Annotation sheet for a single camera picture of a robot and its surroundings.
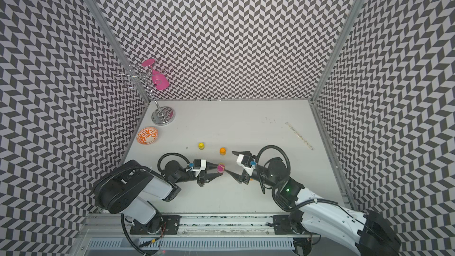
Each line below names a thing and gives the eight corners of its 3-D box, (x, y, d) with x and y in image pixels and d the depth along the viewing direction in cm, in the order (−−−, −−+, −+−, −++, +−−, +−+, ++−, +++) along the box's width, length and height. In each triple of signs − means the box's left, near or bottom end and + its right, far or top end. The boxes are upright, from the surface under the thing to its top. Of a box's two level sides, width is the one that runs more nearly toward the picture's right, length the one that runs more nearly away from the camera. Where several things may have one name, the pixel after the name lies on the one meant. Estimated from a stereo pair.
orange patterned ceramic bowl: (136, 144, 99) (133, 141, 96) (142, 130, 105) (140, 127, 102) (155, 144, 99) (153, 141, 96) (160, 130, 105) (158, 127, 102)
